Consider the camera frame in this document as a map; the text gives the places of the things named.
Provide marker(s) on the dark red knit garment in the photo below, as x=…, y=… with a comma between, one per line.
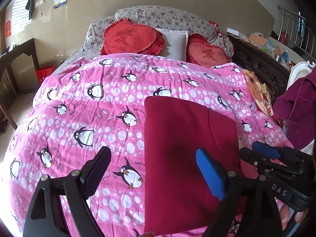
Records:
x=177, y=198

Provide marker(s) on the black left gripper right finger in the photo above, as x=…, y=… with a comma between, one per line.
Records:
x=260, y=216

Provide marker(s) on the red heart cushion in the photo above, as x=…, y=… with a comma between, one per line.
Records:
x=200, y=52
x=125, y=36

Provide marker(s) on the metal stair railing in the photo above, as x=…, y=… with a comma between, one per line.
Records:
x=296, y=34

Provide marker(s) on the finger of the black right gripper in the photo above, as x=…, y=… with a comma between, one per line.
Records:
x=261, y=162
x=283, y=154

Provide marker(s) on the dark carved wooden headboard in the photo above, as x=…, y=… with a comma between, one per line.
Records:
x=266, y=69

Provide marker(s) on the right hand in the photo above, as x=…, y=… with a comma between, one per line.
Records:
x=285, y=215

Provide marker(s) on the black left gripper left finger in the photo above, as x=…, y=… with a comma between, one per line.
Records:
x=45, y=216

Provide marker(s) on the purple garment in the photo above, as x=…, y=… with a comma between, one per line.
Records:
x=297, y=107

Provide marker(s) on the red bag on floor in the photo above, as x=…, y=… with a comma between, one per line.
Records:
x=44, y=72

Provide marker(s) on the cardboard box on ledge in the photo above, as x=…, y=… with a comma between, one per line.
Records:
x=259, y=40

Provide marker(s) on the white chair back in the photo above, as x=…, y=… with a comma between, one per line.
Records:
x=300, y=70

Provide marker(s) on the red wall sign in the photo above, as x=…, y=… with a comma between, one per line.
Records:
x=8, y=29

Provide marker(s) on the left red heart cushion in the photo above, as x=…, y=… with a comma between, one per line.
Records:
x=125, y=36

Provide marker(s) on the orange cartoon blanket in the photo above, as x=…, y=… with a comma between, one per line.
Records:
x=261, y=95

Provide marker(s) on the right red heart cushion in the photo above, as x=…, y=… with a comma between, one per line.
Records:
x=200, y=52

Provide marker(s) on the pink penguin quilt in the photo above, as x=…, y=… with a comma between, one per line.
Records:
x=100, y=101

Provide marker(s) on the dark cloth on wall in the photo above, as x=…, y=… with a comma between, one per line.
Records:
x=30, y=7

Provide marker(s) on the floral long pillow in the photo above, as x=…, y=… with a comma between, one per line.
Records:
x=157, y=17

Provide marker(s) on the white square pillow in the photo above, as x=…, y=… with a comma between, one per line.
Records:
x=175, y=44

